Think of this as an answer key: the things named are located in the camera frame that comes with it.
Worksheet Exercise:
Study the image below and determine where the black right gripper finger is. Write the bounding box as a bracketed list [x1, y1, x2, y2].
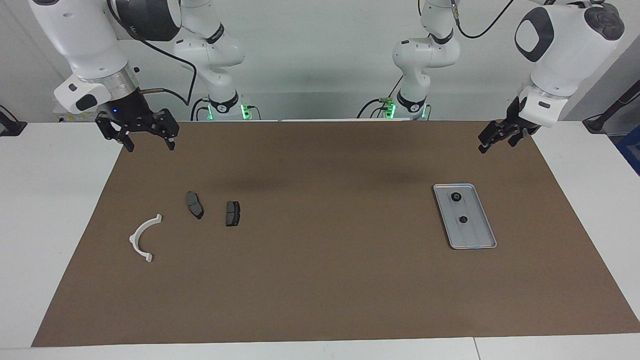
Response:
[95, 115, 136, 153]
[155, 108, 180, 151]

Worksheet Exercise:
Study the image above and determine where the blue crate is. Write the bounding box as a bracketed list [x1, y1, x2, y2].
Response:
[617, 125, 640, 176]

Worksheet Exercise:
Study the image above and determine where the white cardboard box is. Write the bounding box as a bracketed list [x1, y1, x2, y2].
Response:
[54, 106, 101, 123]

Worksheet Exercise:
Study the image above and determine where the black base cable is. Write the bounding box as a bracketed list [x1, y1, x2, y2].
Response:
[356, 75, 405, 119]
[189, 97, 212, 122]

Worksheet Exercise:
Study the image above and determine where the curved dark brake pad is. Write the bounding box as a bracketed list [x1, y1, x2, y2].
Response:
[186, 191, 204, 220]

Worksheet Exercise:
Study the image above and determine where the brown table mat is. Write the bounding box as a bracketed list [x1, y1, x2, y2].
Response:
[31, 120, 640, 348]

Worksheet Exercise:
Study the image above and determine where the silver metal tray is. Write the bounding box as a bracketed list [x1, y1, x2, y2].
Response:
[433, 183, 498, 250]

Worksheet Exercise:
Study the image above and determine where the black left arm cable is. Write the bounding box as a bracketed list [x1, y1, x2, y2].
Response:
[450, 0, 516, 40]

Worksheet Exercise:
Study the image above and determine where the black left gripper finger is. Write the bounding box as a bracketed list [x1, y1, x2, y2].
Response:
[508, 127, 539, 148]
[478, 120, 511, 155]

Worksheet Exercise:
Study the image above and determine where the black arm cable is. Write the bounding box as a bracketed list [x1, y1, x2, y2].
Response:
[450, 0, 516, 40]
[105, 0, 199, 107]

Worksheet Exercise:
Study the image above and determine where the black left base cable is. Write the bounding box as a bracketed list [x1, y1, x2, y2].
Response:
[356, 75, 405, 119]

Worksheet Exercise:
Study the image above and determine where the black clamp mount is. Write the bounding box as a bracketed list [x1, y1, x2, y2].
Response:
[0, 105, 28, 137]

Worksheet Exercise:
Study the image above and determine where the black right base cable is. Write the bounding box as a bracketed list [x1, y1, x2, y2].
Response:
[189, 97, 212, 122]

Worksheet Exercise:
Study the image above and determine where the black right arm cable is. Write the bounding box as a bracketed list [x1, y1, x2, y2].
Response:
[105, 0, 199, 107]

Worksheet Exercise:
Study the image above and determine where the white semicircular plastic bracket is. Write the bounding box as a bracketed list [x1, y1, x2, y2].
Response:
[129, 214, 163, 263]

